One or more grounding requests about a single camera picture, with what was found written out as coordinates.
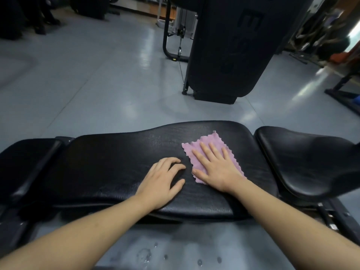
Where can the grey weight stack machine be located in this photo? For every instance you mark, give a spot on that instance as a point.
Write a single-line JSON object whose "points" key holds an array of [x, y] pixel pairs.
{"points": [[185, 22]]}

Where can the blue foam roller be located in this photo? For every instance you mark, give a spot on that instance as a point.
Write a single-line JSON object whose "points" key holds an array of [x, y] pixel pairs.
{"points": [[357, 99]]}

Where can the person's left forearm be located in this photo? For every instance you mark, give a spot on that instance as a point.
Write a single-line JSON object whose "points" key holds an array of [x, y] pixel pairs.
{"points": [[64, 241]]}

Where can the pink cleaning cloth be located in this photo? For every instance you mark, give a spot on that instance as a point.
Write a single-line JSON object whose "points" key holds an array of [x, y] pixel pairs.
{"points": [[213, 139]]}

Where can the black curved machine frame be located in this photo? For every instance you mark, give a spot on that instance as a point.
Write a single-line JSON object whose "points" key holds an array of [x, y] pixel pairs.
{"points": [[166, 44]]}

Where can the red lit vending machine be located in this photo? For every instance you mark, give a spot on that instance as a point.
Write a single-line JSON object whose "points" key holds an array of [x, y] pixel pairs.
{"points": [[341, 57]]}

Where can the person's right forearm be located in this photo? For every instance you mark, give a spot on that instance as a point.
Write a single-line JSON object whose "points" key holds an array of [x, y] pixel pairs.
{"points": [[295, 230]]}

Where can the black padded gym bench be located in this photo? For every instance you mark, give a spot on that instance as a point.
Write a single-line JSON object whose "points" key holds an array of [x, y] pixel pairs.
{"points": [[112, 165]]}

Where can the person's right hand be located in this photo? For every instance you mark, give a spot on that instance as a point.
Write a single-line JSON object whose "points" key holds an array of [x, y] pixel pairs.
{"points": [[222, 174]]}

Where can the person's left hand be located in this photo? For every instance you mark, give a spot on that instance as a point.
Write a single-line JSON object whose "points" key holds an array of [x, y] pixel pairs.
{"points": [[157, 191]]}

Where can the black gym equipment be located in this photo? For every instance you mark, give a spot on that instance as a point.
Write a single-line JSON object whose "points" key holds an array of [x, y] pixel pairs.
{"points": [[56, 11]]}

